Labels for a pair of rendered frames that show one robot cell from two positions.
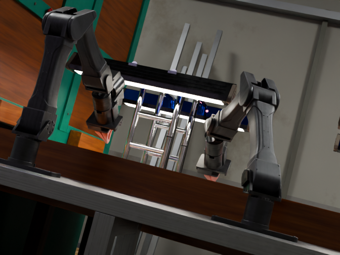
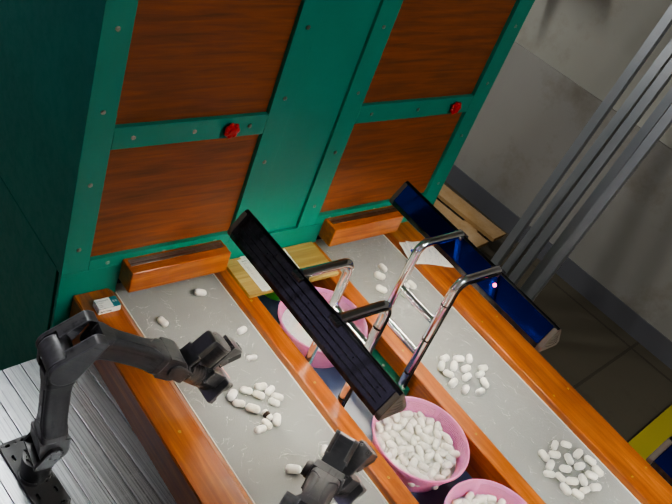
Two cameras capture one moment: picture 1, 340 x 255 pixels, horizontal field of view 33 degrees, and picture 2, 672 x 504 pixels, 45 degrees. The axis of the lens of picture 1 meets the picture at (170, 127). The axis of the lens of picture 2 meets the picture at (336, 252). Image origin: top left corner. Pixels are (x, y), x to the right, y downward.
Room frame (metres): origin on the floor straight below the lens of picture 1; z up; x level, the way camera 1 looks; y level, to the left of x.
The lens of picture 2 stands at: (0.67, -0.42, 2.28)
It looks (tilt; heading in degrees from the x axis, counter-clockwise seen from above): 36 degrees down; 22
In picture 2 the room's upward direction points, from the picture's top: 23 degrees clockwise
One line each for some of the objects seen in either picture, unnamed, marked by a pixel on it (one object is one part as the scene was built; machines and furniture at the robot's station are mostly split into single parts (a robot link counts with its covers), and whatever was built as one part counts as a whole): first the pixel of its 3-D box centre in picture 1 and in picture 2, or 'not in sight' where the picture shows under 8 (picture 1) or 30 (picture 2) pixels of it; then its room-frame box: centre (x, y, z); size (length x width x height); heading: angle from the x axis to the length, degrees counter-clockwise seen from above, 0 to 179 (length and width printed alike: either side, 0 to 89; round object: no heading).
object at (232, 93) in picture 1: (150, 77); (313, 305); (1.99, 0.11, 1.08); 0.62 x 0.08 x 0.07; 74
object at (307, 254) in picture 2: not in sight; (282, 268); (2.37, 0.41, 0.77); 0.33 x 0.15 x 0.01; 164
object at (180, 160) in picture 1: (171, 144); (428, 313); (2.45, -0.03, 0.90); 0.20 x 0.19 x 0.45; 74
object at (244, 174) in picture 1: (261, 185); not in sight; (1.35, -0.24, 0.77); 0.09 x 0.06 x 0.06; 102
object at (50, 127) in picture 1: (32, 128); (43, 444); (1.46, 0.34, 0.77); 0.09 x 0.06 x 0.06; 68
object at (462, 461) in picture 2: not in sight; (414, 448); (2.18, -0.22, 0.72); 0.27 x 0.27 x 0.10
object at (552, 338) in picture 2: (184, 109); (472, 259); (2.53, -0.04, 1.08); 0.62 x 0.08 x 0.07; 74
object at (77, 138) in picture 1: (87, 142); (362, 224); (2.71, 0.36, 0.83); 0.30 x 0.06 x 0.07; 164
